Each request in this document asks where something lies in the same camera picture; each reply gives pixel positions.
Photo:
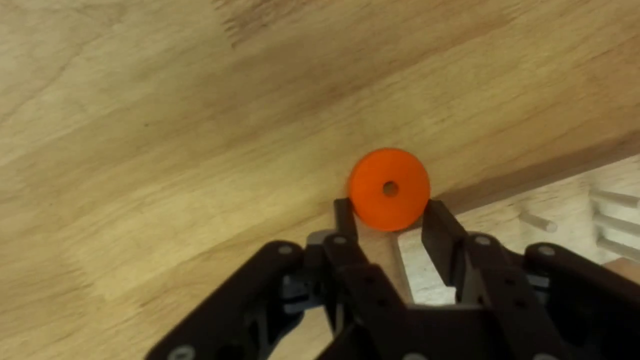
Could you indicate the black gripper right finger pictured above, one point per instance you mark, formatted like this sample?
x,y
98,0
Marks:
x,y
533,300

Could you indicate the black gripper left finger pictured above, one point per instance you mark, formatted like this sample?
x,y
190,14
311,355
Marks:
x,y
266,292

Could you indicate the wooden peg board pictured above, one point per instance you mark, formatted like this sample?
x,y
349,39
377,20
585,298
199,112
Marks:
x,y
572,201

